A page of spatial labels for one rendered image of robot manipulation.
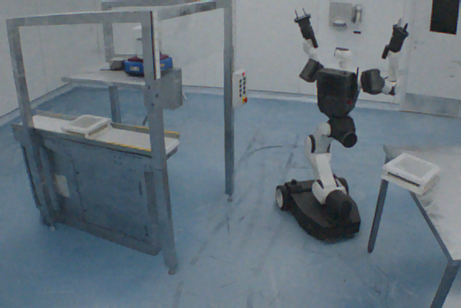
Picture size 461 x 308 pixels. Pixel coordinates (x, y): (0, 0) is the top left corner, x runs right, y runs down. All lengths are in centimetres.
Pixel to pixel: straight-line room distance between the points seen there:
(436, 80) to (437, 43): 54
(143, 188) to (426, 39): 443
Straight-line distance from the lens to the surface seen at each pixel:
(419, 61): 580
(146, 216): 256
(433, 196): 204
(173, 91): 227
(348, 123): 263
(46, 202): 309
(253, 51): 580
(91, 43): 690
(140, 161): 230
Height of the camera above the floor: 178
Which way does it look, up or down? 25 degrees down
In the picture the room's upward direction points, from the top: straight up
